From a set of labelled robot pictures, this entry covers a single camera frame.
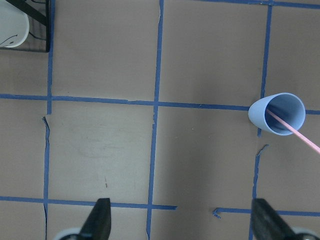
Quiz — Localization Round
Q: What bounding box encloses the light blue plastic cup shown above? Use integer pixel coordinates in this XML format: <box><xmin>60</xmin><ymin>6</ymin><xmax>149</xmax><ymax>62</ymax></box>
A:
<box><xmin>248</xmin><ymin>92</ymin><xmax>306</xmax><ymax>136</ymax></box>

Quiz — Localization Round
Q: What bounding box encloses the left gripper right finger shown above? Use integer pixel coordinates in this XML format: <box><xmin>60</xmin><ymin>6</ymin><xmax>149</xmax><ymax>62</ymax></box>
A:
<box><xmin>251</xmin><ymin>198</ymin><xmax>300</xmax><ymax>240</ymax></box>

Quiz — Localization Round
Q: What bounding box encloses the black wire mug rack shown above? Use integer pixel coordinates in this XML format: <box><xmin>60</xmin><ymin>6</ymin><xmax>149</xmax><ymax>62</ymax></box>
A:
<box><xmin>0</xmin><ymin>0</ymin><xmax>51</xmax><ymax>53</ymax></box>

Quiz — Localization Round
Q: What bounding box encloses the pink chopstick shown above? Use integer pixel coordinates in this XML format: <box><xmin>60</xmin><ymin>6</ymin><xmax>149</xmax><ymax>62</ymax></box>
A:
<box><xmin>266</xmin><ymin>109</ymin><xmax>320</xmax><ymax>154</ymax></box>

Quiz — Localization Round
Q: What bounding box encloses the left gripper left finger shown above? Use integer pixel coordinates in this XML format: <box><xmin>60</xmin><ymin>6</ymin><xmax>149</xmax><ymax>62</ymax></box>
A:
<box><xmin>77</xmin><ymin>198</ymin><xmax>112</xmax><ymax>240</ymax></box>

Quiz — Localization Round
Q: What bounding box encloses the white mug left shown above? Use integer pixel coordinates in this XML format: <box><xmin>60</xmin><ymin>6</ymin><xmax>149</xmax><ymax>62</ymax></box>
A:
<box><xmin>0</xmin><ymin>0</ymin><xmax>30</xmax><ymax>48</ymax></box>

